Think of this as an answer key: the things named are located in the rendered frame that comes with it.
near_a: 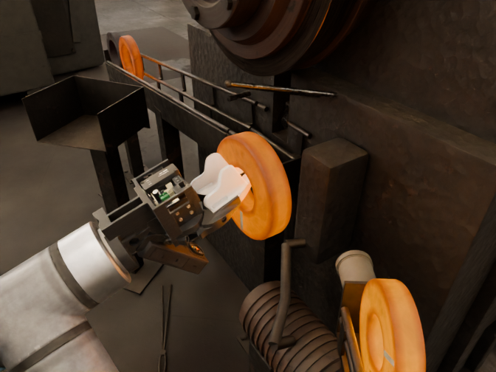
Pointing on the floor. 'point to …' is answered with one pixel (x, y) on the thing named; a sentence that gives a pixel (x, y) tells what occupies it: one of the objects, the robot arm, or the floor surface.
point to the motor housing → (269, 359)
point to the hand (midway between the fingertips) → (249, 176)
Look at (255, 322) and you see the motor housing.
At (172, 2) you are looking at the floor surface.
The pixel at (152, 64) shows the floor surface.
